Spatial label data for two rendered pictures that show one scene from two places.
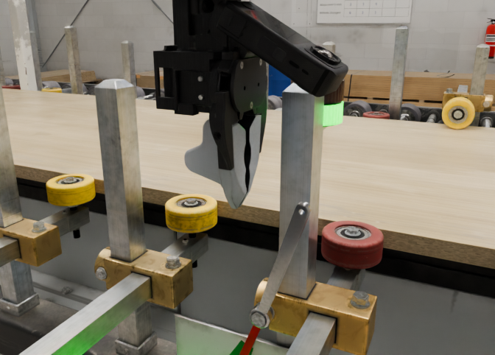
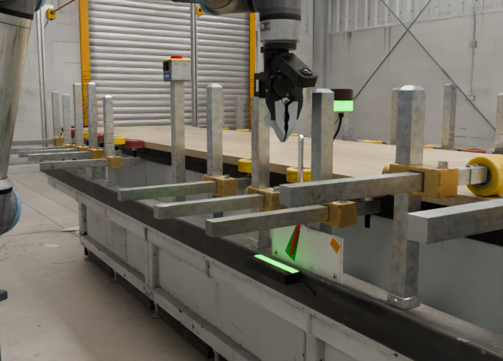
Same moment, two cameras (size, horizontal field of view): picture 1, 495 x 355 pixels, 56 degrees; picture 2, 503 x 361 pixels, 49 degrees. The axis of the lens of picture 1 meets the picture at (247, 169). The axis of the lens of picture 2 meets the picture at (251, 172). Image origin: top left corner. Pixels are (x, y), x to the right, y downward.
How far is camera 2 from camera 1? 86 cm
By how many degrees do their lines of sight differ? 33
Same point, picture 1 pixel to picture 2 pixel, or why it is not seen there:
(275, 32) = (288, 63)
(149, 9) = (437, 79)
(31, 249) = (221, 186)
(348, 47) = not seen: outside the picture
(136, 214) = (264, 164)
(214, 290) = not seen: hidden behind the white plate
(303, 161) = (318, 125)
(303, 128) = (318, 108)
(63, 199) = (244, 168)
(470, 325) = (451, 257)
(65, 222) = (243, 182)
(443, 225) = not seen: hidden behind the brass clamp
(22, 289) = (216, 215)
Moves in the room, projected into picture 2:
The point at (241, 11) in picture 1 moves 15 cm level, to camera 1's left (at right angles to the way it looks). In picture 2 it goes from (279, 56) to (221, 58)
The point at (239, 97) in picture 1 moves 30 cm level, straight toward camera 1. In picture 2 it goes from (278, 89) to (191, 87)
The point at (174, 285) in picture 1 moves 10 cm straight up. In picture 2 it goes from (272, 198) to (272, 159)
